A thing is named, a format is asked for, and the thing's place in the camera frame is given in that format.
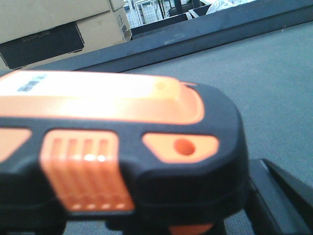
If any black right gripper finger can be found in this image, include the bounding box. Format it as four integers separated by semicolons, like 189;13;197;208
246;159;313;235

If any orange black barcode scanner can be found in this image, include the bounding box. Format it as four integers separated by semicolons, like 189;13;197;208
0;70;249;235

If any large printed cardboard box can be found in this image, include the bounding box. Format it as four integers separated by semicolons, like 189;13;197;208
0;8;132;70

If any upper stacked cardboard box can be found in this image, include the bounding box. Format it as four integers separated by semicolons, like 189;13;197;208
0;0;124;43

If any grey conveyor side rail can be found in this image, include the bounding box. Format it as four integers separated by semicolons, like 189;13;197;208
0;0;313;77

